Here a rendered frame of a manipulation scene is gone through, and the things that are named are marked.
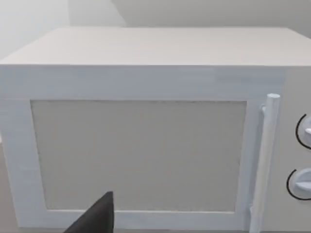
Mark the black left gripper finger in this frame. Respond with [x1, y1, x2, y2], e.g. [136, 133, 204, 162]
[63, 191, 114, 233]

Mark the pale microwave door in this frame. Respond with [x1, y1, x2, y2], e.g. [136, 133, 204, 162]
[0, 65, 285, 231]

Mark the pale microwave oven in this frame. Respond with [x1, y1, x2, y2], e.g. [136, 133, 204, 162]
[0, 27, 311, 233]

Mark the pale microwave knob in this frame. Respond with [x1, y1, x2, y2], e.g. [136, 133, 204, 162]
[286, 168, 311, 201]
[295, 113, 311, 149]

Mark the pale microwave door handle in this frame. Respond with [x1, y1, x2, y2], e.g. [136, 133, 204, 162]
[249, 93, 280, 233]

